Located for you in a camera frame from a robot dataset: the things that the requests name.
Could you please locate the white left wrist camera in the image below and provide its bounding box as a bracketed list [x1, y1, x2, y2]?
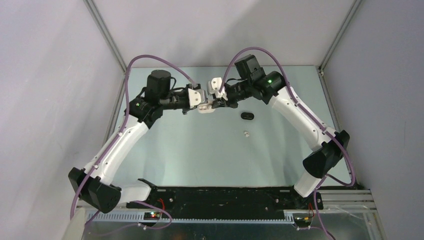
[187, 84, 207, 109]

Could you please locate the white earbud charging case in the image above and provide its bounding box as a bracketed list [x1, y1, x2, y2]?
[197, 103, 215, 114]

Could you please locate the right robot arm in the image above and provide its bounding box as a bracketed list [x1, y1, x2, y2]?
[207, 54, 350, 209]

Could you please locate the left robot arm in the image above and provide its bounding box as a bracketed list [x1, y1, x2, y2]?
[68, 69, 201, 214]

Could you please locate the aluminium front frame rail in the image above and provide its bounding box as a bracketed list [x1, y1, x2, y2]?
[76, 188, 379, 214]

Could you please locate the black earbud charging case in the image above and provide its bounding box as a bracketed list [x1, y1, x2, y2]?
[240, 112, 255, 121]

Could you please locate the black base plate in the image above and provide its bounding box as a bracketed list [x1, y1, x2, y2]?
[145, 186, 324, 218]

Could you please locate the grey slotted cable duct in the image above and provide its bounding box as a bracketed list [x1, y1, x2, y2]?
[92, 211, 295, 224]

